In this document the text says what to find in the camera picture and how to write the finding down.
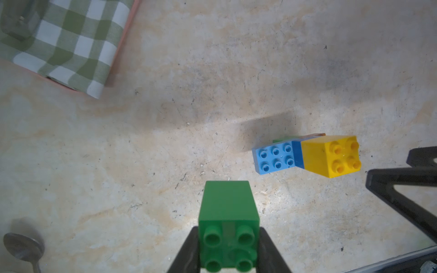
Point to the light blue long lego brick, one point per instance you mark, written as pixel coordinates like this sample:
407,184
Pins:
273,157

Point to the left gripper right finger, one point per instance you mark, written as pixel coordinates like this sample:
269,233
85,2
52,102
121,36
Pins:
269,258

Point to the aluminium front rail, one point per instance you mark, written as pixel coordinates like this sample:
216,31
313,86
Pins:
421,261

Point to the green checkered cloth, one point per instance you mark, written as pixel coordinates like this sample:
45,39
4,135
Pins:
75,43

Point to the yellow lego brick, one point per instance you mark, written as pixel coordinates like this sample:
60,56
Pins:
331,156

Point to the dark blue lego brick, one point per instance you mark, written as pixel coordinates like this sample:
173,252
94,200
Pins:
297,149

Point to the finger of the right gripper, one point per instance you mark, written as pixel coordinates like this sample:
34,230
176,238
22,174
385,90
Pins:
381,183
422,157

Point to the orange lego brick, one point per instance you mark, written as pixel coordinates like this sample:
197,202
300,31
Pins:
313,135

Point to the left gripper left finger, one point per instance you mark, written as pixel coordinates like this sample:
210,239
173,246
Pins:
188,259

